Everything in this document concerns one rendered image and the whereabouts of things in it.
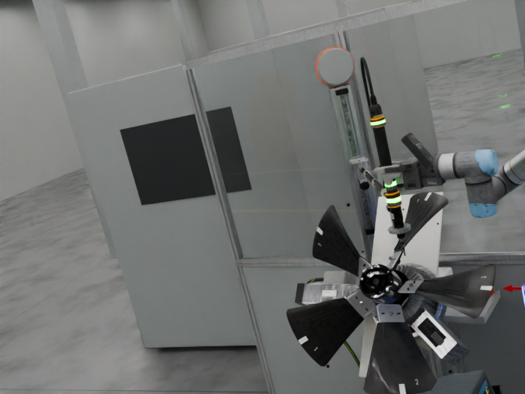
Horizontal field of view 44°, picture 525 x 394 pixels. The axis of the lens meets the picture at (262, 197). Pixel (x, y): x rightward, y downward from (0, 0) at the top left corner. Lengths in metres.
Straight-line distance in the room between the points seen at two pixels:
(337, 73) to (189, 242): 2.24
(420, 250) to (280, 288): 1.11
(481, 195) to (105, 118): 3.21
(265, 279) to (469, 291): 1.54
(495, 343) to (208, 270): 2.24
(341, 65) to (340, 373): 1.58
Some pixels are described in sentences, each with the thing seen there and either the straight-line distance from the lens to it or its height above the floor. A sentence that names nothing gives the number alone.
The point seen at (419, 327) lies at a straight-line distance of 2.21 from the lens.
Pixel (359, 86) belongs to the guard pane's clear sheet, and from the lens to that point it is 2.81.
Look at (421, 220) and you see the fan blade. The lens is 2.18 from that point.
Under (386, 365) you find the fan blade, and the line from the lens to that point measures 2.09.
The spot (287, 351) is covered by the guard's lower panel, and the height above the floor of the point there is 0.47.
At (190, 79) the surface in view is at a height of 1.96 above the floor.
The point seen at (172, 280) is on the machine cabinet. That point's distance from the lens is 4.77.
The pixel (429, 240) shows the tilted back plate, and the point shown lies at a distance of 2.43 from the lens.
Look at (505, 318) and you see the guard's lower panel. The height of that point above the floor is 0.71.
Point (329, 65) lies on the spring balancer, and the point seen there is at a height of 1.89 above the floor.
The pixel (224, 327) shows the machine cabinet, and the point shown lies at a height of 0.20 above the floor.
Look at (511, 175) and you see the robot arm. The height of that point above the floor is 1.50.
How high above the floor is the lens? 2.02
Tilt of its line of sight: 12 degrees down
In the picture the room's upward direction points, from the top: 14 degrees counter-clockwise
